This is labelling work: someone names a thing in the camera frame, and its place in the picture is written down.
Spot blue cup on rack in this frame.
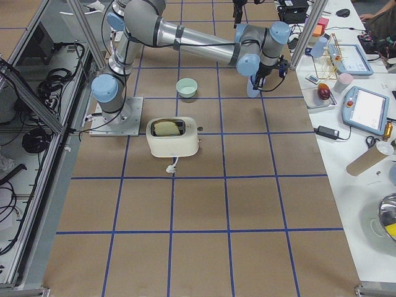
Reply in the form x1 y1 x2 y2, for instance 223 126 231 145
310 37 327 58

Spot green bowl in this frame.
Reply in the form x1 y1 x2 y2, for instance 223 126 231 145
176 78 198 98

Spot mango fruit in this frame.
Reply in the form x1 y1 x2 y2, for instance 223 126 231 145
317 83 330 100

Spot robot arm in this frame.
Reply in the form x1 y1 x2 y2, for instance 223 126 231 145
91 1 290 127

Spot brass cylinder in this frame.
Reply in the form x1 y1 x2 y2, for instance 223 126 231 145
382 121 393 141

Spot near teach pendant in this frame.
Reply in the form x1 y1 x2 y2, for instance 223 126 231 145
342 86 389 135

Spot cream toaster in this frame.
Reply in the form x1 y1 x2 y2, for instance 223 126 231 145
146 117 199 158

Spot teach pendant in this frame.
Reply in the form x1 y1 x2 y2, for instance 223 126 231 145
327 44 374 76
342 86 389 135

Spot blue cup at gripper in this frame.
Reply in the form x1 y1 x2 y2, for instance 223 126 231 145
247 75 266 98

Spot remote control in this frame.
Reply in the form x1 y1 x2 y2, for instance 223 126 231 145
305 74 320 85

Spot black computer mouse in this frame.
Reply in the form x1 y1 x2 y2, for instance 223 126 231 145
336 9 350 18

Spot bread slice in toaster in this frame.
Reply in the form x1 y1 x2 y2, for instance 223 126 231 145
154 121 180 136

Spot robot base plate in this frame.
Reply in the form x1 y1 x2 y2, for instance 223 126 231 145
89 97 144 137

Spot black scissors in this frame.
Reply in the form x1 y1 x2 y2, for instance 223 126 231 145
365 136 380 149

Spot gold wire cup rack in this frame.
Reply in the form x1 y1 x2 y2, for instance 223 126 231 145
312 33 342 80

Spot steel mixing bowl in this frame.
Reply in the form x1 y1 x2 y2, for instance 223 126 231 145
378 193 395 241

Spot far teach pendant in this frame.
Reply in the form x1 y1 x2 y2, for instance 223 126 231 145
327 44 374 76

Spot aluminium frame post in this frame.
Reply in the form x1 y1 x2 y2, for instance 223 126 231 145
290 0 328 70

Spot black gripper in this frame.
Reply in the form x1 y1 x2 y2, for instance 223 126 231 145
258 54 290 81

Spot pale pink cup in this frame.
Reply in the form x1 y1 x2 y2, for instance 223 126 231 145
333 73 354 93

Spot orange sticky note block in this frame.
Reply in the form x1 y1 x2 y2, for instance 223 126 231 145
312 17 329 37

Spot kitchen scale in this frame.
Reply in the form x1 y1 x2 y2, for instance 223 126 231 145
302 88 338 113

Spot cardboard tube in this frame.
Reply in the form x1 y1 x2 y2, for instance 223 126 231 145
346 141 394 176

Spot black power adapter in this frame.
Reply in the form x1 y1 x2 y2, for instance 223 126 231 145
314 126 339 140

